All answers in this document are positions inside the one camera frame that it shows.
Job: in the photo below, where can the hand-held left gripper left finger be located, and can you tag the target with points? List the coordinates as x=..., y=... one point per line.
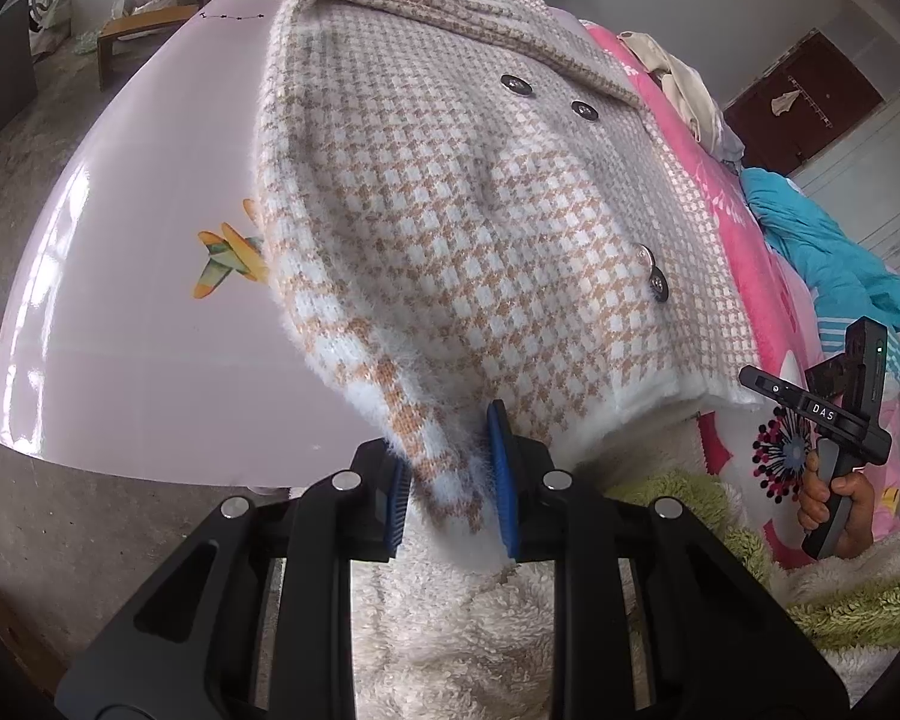
x=396, y=510

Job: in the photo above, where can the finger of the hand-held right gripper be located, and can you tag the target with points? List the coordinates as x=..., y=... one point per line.
x=772, y=388

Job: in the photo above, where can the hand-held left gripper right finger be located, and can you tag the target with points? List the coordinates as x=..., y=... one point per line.
x=501, y=495

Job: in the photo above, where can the beige houndstooth knit coat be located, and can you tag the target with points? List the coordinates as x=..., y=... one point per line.
x=450, y=225

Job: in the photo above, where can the person's right hand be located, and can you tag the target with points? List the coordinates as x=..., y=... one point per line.
x=814, y=499

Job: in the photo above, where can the pink floral fleece blanket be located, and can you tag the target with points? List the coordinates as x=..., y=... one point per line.
x=750, y=270

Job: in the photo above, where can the turquoise garment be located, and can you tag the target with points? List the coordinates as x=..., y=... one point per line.
x=817, y=240

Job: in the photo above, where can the white wardrobe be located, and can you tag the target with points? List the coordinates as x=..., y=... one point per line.
x=885, y=187

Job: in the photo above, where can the grey garment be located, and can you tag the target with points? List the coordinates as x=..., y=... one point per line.
x=729, y=144

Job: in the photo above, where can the dark red door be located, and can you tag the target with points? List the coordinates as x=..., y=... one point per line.
x=810, y=127

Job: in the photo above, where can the small cloth on door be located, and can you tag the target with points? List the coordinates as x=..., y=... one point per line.
x=786, y=101

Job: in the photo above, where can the beige garment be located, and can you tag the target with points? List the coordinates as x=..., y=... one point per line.
x=686, y=86

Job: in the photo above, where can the low wooden stool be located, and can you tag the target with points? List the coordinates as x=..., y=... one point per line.
x=146, y=22

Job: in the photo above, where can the dark grey board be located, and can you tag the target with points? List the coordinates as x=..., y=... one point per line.
x=0, y=67

